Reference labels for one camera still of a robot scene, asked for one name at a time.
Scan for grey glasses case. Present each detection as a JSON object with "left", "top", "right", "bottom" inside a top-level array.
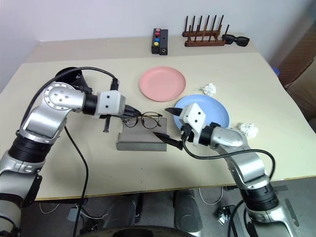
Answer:
[{"left": 116, "top": 117, "right": 168, "bottom": 152}]

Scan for brown cardboard box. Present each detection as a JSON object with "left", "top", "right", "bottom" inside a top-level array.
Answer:
[{"left": 277, "top": 52, "right": 316, "bottom": 130}]

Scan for brown round-frame glasses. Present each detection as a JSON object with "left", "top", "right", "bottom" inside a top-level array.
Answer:
[{"left": 122, "top": 111, "right": 163, "bottom": 130}]

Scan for pink plate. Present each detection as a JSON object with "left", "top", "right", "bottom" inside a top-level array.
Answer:
[{"left": 138, "top": 66, "right": 186, "bottom": 102}]

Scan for crumpled white paper ball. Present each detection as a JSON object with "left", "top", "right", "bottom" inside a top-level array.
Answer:
[
  {"left": 237, "top": 121, "right": 259, "bottom": 139},
  {"left": 199, "top": 83, "right": 218, "bottom": 95}
]

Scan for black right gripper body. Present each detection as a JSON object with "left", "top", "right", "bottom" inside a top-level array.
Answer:
[{"left": 180, "top": 123, "right": 198, "bottom": 145}]

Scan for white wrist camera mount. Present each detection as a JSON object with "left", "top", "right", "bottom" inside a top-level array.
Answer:
[
  {"left": 179, "top": 103, "right": 207, "bottom": 144},
  {"left": 96, "top": 90, "right": 126, "bottom": 117}
]

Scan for small grey floor box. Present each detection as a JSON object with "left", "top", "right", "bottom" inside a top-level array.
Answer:
[{"left": 67, "top": 206, "right": 80, "bottom": 222}]

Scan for white floor cable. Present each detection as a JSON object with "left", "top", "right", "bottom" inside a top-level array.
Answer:
[
  {"left": 198, "top": 187, "right": 224, "bottom": 205},
  {"left": 39, "top": 201, "right": 61, "bottom": 216}
]

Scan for black sunglasses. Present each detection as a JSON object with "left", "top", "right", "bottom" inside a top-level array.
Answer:
[{"left": 221, "top": 34, "right": 250, "bottom": 47}]

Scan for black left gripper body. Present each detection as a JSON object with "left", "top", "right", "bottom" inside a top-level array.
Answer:
[{"left": 99, "top": 104, "right": 136, "bottom": 134}]

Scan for dark rounded shape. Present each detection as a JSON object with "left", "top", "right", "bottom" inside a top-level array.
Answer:
[{"left": 173, "top": 189, "right": 205, "bottom": 233}]

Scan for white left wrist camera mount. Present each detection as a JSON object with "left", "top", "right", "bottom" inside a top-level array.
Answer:
[{"left": 96, "top": 90, "right": 126, "bottom": 117}]

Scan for black cup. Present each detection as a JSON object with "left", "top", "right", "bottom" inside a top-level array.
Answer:
[{"left": 54, "top": 67, "right": 87, "bottom": 92}]

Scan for brown wooden dish rack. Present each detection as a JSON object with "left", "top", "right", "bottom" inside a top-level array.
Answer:
[{"left": 182, "top": 14, "right": 231, "bottom": 47}]

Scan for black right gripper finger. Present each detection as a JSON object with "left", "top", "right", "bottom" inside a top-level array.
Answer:
[
  {"left": 164, "top": 107, "right": 183, "bottom": 117},
  {"left": 153, "top": 132, "right": 184, "bottom": 151}
]

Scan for black box with coloured buttons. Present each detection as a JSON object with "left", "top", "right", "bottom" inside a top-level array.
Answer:
[{"left": 151, "top": 28, "right": 161, "bottom": 55}]

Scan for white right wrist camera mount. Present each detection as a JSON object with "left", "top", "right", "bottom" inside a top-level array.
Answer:
[{"left": 179, "top": 103, "right": 207, "bottom": 144}]

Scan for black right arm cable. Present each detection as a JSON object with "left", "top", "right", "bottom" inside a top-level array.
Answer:
[{"left": 181, "top": 133, "right": 276, "bottom": 237}]

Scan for small black floor device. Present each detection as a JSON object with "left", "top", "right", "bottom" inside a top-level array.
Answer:
[{"left": 216, "top": 205, "right": 236, "bottom": 226}]

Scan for blue plate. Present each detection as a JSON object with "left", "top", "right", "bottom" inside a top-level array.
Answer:
[{"left": 173, "top": 94, "right": 231, "bottom": 131}]

